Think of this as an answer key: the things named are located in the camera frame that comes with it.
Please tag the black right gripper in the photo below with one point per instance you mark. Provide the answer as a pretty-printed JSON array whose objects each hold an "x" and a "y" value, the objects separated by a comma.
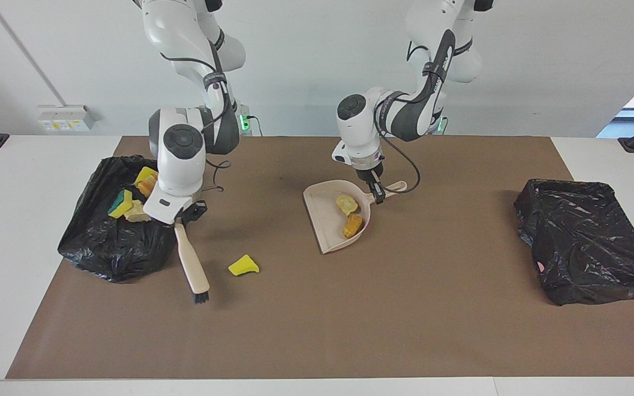
[{"x": 196, "y": 210}]

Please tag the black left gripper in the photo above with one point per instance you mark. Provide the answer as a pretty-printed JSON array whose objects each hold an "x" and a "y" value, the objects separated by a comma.
[{"x": 371, "y": 175}]

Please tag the pale bread piece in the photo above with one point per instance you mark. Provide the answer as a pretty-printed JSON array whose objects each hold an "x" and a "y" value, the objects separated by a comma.
[
  {"x": 136, "y": 213},
  {"x": 347, "y": 204}
]

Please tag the brown round bread piece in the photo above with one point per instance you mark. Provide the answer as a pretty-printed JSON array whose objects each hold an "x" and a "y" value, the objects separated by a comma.
[{"x": 353, "y": 226}]

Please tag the beige hand brush black bristles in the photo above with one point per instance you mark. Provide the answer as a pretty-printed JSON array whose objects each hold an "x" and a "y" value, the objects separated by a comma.
[{"x": 193, "y": 264}]

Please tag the orange striped bread piece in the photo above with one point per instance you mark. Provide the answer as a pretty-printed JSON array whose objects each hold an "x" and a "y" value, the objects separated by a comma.
[{"x": 145, "y": 191}]

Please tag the yellow sponge piece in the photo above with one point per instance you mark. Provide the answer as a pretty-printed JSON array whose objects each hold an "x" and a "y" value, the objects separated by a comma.
[
  {"x": 243, "y": 267},
  {"x": 119, "y": 204},
  {"x": 146, "y": 176}
]

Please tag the beige plastic dustpan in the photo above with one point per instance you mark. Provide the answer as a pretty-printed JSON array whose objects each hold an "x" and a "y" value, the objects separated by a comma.
[{"x": 325, "y": 236}]

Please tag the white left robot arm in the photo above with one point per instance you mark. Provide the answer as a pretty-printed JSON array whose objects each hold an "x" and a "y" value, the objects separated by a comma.
[{"x": 361, "y": 137}]

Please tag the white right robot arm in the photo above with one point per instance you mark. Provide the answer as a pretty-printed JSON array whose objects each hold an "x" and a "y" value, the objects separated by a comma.
[{"x": 179, "y": 165}]

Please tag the black trash bag bin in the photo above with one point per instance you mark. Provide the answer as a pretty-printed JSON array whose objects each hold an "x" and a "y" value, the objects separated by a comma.
[{"x": 108, "y": 247}]

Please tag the black bag bin pink spot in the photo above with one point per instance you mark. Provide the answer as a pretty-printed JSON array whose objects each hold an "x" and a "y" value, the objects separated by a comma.
[{"x": 586, "y": 247}]

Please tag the brown table mat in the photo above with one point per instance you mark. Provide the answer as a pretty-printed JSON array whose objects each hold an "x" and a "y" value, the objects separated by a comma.
[{"x": 317, "y": 346}]

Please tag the white wall socket box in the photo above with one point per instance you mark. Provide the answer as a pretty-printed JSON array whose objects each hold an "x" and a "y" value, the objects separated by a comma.
[{"x": 64, "y": 118}]

